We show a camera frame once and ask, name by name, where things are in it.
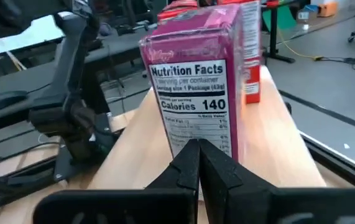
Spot black cable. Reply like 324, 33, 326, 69
0, 141, 60, 170

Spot yellow cable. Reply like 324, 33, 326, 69
275, 27, 325, 62

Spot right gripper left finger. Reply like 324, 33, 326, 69
32, 138, 200, 224

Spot grey desk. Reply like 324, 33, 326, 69
0, 60, 63, 134
83, 26, 158, 65

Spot pink cereal box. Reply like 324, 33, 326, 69
139, 3, 246, 164

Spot red cereal box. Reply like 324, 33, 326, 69
157, 0, 199, 22
217, 0, 262, 105

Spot green panel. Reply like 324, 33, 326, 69
262, 5, 293, 32

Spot blue and white box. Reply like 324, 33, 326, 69
297, 3, 320, 22

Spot orange box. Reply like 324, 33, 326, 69
316, 1, 339, 18

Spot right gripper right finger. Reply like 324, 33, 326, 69
199, 139, 355, 224

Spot black floor cables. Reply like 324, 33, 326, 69
321, 52, 355, 72

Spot black table leg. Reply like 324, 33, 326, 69
262, 0, 296, 65

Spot black aluminium table frame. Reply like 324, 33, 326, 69
0, 132, 355, 215

